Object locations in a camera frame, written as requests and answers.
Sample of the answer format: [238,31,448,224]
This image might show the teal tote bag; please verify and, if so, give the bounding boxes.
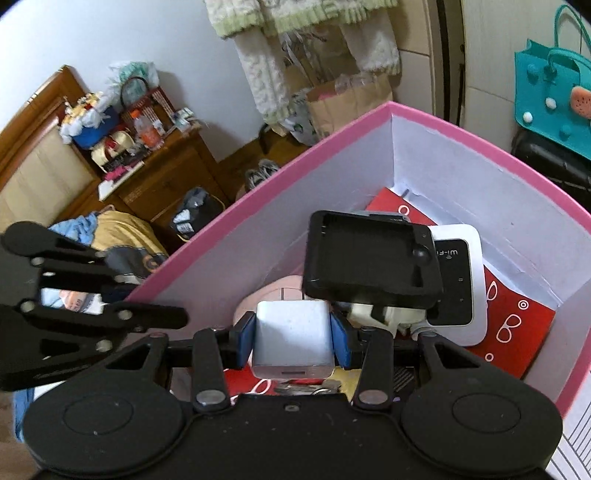
[514,4,591,162]

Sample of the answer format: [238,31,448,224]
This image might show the black clothes rack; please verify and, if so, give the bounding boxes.
[436,0,465,121]

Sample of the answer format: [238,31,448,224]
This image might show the beige wardrobe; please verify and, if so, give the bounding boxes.
[462,0,591,153]

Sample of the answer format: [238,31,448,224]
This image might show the white pocket router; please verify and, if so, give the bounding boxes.
[422,224,489,348]

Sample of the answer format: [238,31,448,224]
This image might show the pink cardboard box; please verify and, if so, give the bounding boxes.
[124,102,591,418]

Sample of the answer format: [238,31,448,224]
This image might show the black bag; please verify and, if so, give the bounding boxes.
[171,187,227,243]

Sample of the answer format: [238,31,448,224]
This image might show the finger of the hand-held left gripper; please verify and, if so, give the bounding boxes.
[0,300,188,393]
[32,239,139,289]

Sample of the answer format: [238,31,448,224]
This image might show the wooden padded headboard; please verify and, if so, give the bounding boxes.
[0,65,121,232]

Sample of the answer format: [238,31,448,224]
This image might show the black suitcase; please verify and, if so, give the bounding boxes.
[510,127,591,210]

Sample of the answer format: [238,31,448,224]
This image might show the wooden nightstand with clutter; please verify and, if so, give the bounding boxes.
[60,60,204,185]

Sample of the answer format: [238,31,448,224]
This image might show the blue cloth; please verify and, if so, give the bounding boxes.
[46,215,100,241]

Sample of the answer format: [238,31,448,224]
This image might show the silver key bunch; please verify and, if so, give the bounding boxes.
[272,378,345,397]

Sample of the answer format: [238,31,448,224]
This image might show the yellow printed garment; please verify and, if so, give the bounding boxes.
[92,212,169,278]

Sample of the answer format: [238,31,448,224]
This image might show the cream plastic holder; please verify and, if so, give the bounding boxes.
[342,302,428,337]

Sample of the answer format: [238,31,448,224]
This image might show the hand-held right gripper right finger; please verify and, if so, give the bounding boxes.
[330,311,485,412]

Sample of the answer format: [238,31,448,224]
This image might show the white and green fleece robe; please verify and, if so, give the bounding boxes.
[203,0,402,125]

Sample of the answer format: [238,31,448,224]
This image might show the red patterned flat box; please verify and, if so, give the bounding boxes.
[222,185,557,398]

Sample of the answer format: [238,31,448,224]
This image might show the light wooden board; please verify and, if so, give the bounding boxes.
[397,0,439,114]

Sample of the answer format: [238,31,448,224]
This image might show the pink round device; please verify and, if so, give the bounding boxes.
[232,274,308,330]

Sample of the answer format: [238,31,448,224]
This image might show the white charger cube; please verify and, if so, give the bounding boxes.
[252,299,335,380]

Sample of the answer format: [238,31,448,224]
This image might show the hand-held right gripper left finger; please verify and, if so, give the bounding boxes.
[106,311,257,414]

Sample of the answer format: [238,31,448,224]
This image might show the grey sneakers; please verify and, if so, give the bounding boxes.
[245,158,280,192]

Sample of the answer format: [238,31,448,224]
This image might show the black silicone case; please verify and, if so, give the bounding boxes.
[302,210,445,311]

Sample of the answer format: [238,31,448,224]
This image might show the brown paper bag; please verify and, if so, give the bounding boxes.
[305,71,393,141]

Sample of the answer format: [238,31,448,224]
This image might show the grey plastic bag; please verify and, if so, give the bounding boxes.
[281,92,324,146]

